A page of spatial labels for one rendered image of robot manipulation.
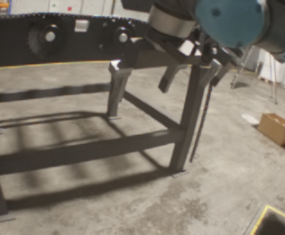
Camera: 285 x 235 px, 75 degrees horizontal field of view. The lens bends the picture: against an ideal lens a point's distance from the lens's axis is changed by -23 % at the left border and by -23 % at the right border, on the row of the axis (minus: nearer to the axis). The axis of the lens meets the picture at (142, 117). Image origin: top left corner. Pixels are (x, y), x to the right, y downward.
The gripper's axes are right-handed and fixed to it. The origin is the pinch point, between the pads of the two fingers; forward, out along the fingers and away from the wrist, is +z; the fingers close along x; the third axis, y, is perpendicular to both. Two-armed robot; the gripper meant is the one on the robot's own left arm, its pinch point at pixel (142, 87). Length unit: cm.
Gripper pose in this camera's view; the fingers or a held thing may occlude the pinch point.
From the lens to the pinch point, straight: 55.3
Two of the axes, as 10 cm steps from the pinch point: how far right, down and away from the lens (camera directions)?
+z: -2.8, 6.5, 7.0
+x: -8.2, 2.2, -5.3
